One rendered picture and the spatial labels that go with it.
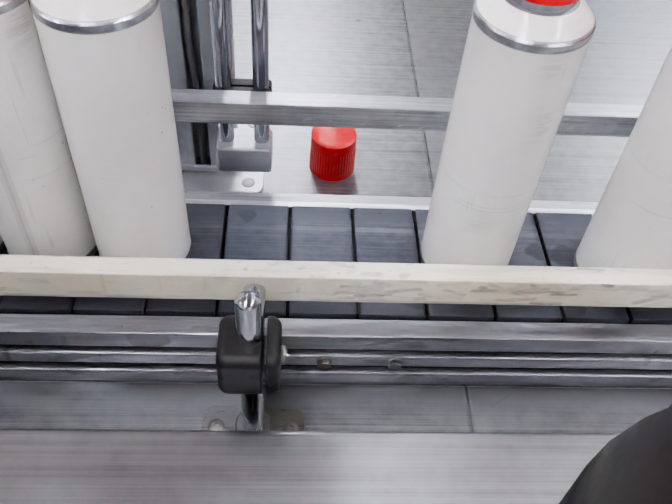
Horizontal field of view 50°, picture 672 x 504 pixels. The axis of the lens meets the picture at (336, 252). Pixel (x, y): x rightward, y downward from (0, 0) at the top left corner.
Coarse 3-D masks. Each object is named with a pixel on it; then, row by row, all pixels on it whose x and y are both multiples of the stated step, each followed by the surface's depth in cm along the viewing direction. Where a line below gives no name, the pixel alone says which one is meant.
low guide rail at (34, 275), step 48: (0, 288) 37; (48, 288) 37; (96, 288) 37; (144, 288) 37; (192, 288) 37; (240, 288) 37; (288, 288) 37; (336, 288) 37; (384, 288) 37; (432, 288) 37; (480, 288) 38; (528, 288) 38; (576, 288) 38; (624, 288) 38
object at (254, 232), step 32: (192, 224) 43; (224, 224) 44; (256, 224) 44; (288, 224) 45; (320, 224) 44; (352, 224) 45; (384, 224) 44; (416, 224) 45; (544, 224) 45; (576, 224) 45; (96, 256) 41; (192, 256) 42; (224, 256) 42; (256, 256) 42; (288, 256) 43; (320, 256) 42; (352, 256) 42; (384, 256) 43; (416, 256) 43; (512, 256) 43; (544, 256) 43; (448, 320) 41; (480, 320) 40; (512, 320) 40; (544, 320) 40; (576, 320) 40; (608, 320) 41; (640, 320) 41
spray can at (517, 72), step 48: (480, 0) 31; (528, 0) 29; (576, 0) 29; (480, 48) 31; (528, 48) 29; (576, 48) 30; (480, 96) 32; (528, 96) 31; (480, 144) 34; (528, 144) 33; (480, 192) 35; (528, 192) 36; (432, 240) 40; (480, 240) 38
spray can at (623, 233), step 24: (648, 96) 35; (648, 120) 34; (648, 144) 34; (624, 168) 37; (648, 168) 35; (624, 192) 37; (648, 192) 36; (600, 216) 39; (624, 216) 37; (648, 216) 36; (600, 240) 40; (624, 240) 38; (648, 240) 37; (576, 264) 42; (600, 264) 40; (624, 264) 39; (648, 264) 38
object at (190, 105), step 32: (192, 96) 38; (224, 96) 38; (256, 96) 39; (288, 96) 39; (320, 96) 39; (352, 96) 39; (384, 96) 39; (384, 128) 40; (416, 128) 40; (576, 128) 40; (608, 128) 40
